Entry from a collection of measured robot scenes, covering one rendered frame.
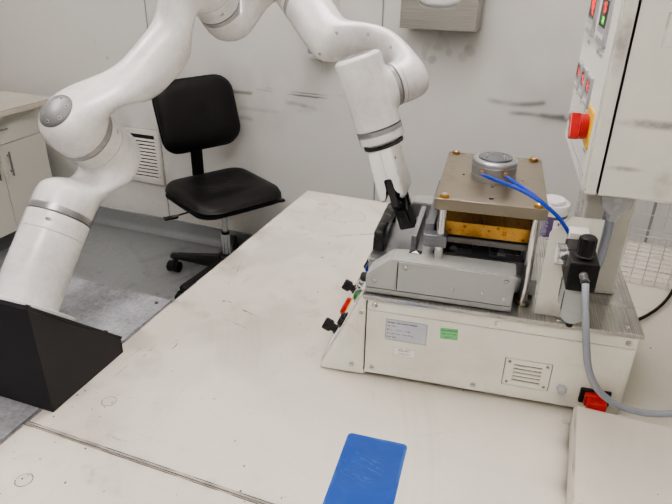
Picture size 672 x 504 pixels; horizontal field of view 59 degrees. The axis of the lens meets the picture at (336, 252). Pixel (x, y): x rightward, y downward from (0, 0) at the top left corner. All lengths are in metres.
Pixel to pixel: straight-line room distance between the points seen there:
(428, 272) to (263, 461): 0.41
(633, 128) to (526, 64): 1.70
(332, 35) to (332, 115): 1.71
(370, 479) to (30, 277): 0.70
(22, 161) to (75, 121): 2.38
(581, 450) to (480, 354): 0.22
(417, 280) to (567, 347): 0.27
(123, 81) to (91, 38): 2.23
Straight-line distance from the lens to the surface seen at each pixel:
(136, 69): 1.30
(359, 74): 1.07
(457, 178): 1.10
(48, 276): 1.23
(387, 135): 1.08
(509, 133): 2.69
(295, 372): 1.17
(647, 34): 0.93
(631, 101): 0.94
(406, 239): 1.18
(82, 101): 1.26
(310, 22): 1.19
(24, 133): 3.61
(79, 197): 1.25
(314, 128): 2.91
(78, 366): 1.19
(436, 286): 1.04
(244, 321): 1.32
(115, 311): 1.42
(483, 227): 1.05
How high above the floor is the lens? 1.47
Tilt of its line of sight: 27 degrees down
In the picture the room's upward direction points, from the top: 1 degrees clockwise
